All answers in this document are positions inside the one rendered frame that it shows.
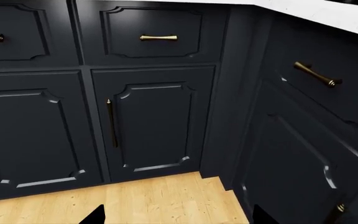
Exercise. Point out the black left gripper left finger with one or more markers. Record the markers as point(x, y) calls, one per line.
point(95, 217)

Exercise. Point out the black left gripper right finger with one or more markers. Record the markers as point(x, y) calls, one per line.
point(263, 216)

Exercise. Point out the black drawer front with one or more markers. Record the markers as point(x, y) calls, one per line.
point(20, 32)
point(331, 98)
point(154, 50)

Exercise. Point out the black cabinet door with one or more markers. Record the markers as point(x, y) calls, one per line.
point(26, 130)
point(157, 126)
point(294, 168)

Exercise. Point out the white marble countertop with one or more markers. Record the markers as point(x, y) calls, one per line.
point(328, 12)

